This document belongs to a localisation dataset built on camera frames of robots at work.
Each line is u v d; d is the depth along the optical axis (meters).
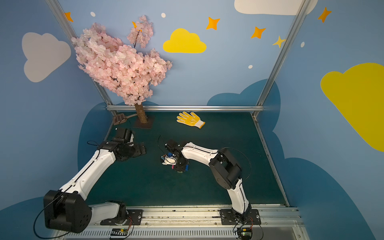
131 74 0.74
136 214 0.76
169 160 0.79
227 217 0.74
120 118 1.15
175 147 0.68
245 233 0.73
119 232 0.73
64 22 0.73
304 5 0.69
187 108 1.22
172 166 0.86
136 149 0.75
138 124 1.15
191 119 1.19
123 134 0.65
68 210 0.39
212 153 0.54
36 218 0.37
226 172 0.51
